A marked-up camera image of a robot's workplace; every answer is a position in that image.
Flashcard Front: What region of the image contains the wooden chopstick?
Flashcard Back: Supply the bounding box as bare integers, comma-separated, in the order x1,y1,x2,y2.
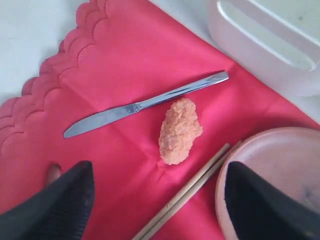
131,143,231,240
138,141,242,240

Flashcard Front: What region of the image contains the fried chicken nugget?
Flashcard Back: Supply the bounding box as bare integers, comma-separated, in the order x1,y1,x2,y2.
158,98,203,165

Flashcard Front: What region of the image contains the cream plastic storage bin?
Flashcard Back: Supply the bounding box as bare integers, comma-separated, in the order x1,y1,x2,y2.
206,0,320,97

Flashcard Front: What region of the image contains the right wooden chopstick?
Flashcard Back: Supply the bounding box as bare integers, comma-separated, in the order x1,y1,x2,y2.
138,141,242,240

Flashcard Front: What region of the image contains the left wooden chopstick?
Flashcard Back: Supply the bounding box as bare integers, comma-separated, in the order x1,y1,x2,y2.
131,143,231,240

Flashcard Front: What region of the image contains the brown round plate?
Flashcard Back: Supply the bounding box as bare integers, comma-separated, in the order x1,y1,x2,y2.
215,127,320,240

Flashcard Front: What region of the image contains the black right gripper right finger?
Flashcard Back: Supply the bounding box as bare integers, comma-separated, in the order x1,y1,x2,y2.
224,161,320,240

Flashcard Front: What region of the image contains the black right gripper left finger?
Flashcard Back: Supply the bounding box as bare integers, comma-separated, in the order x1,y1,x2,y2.
0,161,95,240

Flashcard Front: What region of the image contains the metal butter knife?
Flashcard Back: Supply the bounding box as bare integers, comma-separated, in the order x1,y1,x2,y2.
63,71,229,139

